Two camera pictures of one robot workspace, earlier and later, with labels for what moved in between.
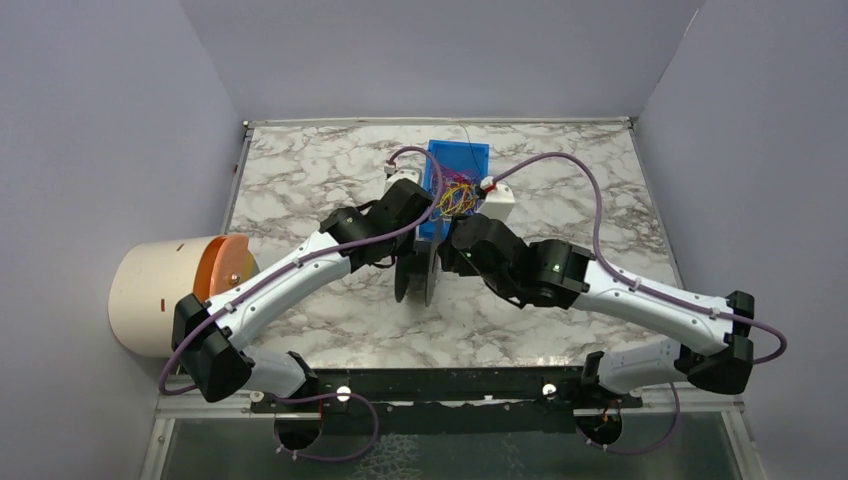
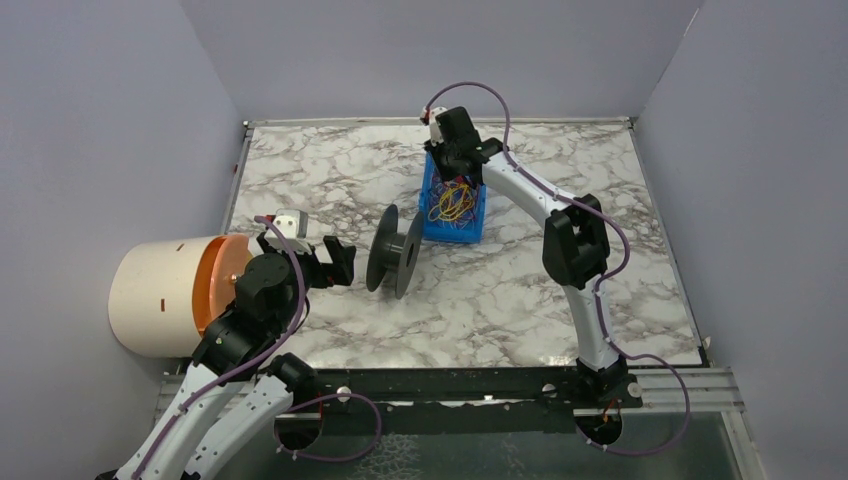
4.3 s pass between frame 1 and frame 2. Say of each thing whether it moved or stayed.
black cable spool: moved
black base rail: stayed
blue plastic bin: stayed
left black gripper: moved
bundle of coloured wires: stayed
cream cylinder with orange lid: stayed
